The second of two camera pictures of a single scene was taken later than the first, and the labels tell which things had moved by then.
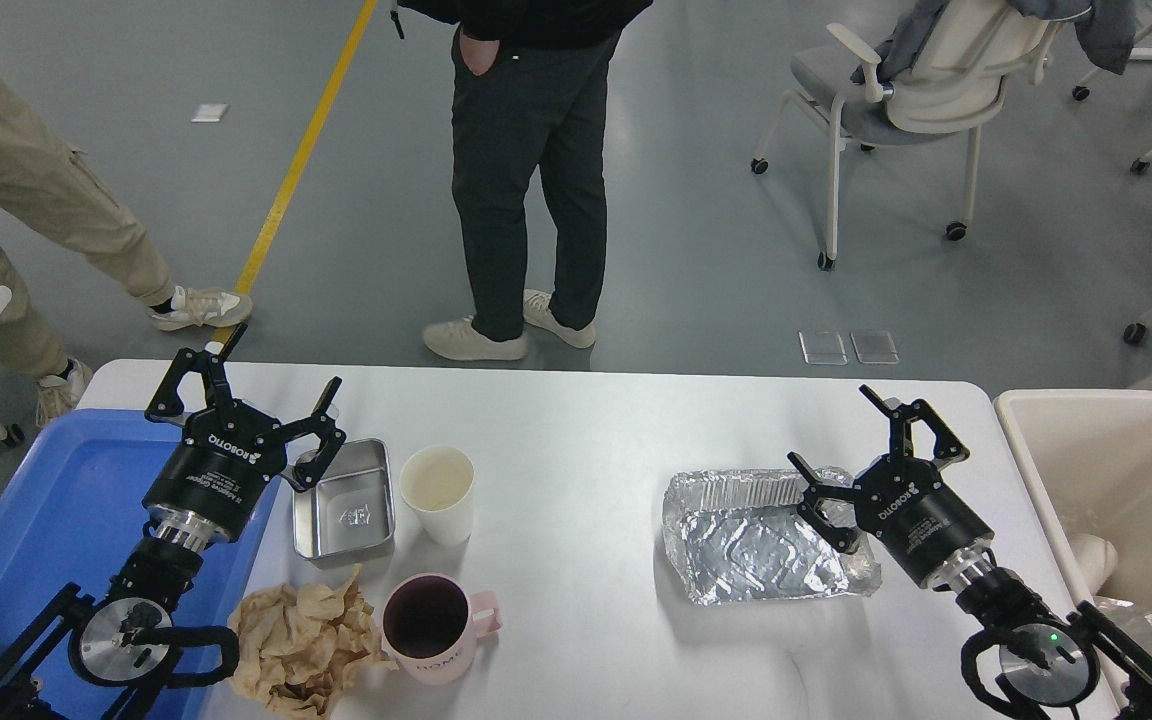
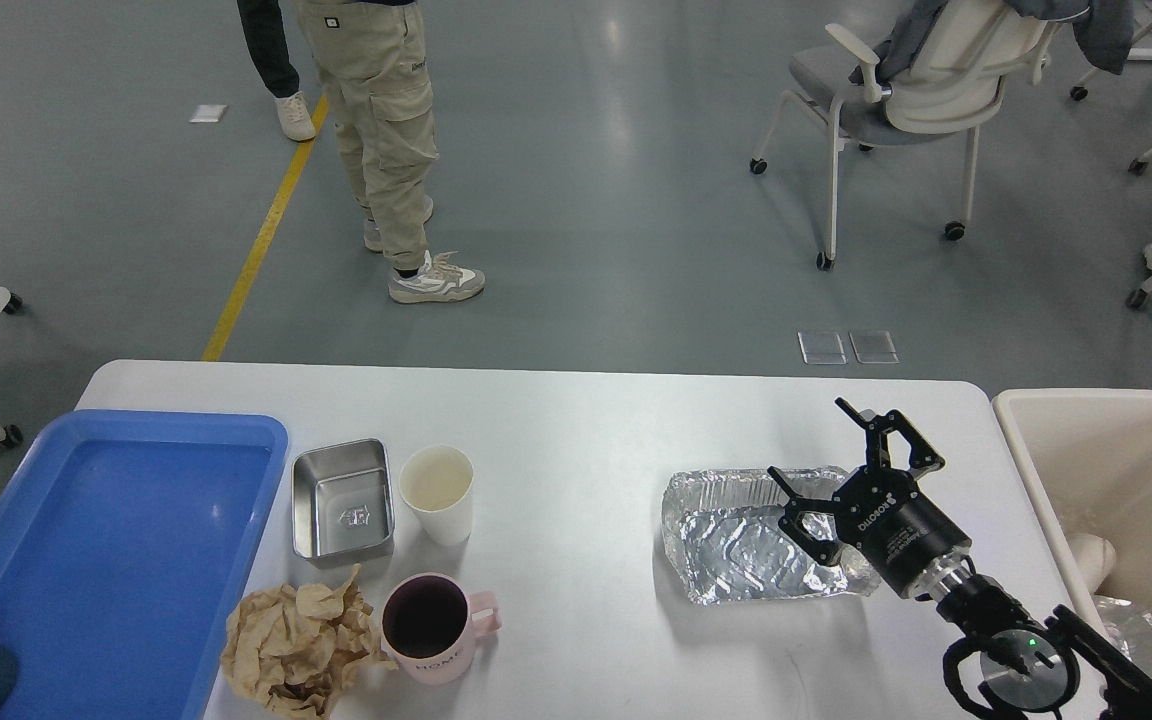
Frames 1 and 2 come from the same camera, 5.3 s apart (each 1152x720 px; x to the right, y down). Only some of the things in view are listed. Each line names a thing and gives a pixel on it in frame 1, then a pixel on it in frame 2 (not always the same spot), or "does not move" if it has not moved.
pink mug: x=431 y=625 does not move
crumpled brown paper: x=297 y=648 does not move
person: x=530 y=93 to x=268 y=46
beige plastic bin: x=1137 y=468 does not move
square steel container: x=351 y=511 does not move
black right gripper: x=902 y=503 to x=900 y=532
